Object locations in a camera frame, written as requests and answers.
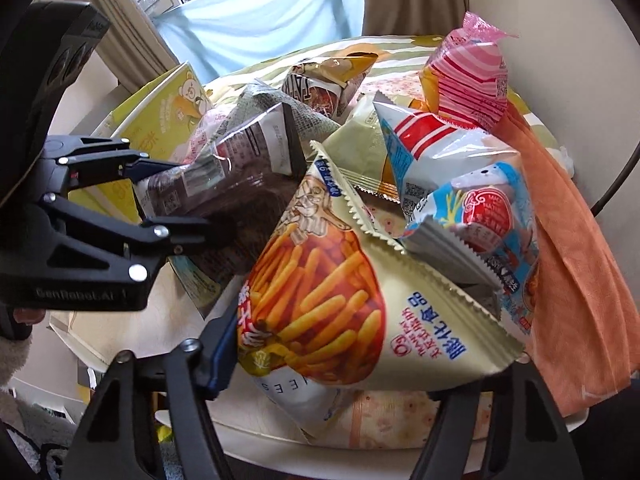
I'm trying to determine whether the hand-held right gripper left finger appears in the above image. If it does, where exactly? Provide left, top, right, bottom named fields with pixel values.
left=70, top=302, right=241, bottom=480

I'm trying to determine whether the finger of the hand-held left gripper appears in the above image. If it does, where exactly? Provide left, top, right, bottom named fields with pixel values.
left=41, top=192, right=239, bottom=287
left=42, top=134, right=177, bottom=195

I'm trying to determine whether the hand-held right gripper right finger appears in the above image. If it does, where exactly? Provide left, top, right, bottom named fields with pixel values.
left=422, top=354, right=587, bottom=480

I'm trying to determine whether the yellow printed cardboard box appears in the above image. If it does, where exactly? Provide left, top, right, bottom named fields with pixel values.
left=107, top=61, right=208, bottom=226

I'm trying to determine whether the dark brown snack bag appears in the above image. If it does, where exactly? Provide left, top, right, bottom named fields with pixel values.
left=134, top=102, right=313, bottom=281

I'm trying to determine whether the cream fries snack bag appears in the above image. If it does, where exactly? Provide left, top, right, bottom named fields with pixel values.
left=235, top=140, right=528, bottom=443

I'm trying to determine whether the person's left hand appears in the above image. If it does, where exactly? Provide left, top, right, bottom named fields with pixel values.
left=12, top=307, right=49, bottom=329

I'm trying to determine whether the grey newsprint snack bag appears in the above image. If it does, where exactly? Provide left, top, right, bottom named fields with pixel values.
left=220, top=79, right=342, bottom=136

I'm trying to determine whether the plain orange cloth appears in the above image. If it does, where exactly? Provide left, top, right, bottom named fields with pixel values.
left=492, top=102, right=640, bottom=418

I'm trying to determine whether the light blue cloth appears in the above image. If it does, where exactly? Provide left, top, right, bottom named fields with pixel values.
left=152, top=0, right=366, bottom=81

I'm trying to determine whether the brown gold snack bag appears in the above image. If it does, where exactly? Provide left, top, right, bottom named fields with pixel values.
left=280, top=51, right=378, bottom=121

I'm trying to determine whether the grey fuzzy cloth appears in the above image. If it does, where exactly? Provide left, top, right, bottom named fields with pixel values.
left=0, top=390, right=86, bottom=480

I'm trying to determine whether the pale green snack bag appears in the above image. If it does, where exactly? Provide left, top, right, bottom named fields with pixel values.
left=320, top=105, right=401, bottom=201

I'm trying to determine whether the blue white bear snack bag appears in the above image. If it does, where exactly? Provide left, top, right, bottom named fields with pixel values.
left=400, top=160, right=543, bottom=336

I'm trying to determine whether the white red-striped snack bag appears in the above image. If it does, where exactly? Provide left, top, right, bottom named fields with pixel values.
left=372, top=91, right=521, bottom=221

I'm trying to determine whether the green striped flower blanket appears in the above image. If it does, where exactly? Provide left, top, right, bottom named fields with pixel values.
left=202, top=34, right=563, bottom=156

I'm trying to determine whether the orange snack bag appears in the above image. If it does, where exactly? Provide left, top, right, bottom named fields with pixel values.
left=417, top=66, right=444, bottom=111

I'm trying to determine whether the pink striped snack bag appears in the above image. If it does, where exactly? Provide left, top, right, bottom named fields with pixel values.
left=422, top=10, right=521, bottom=133

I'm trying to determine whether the black cable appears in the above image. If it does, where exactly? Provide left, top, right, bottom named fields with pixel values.
left=590, top=142, right=640, bottom=213

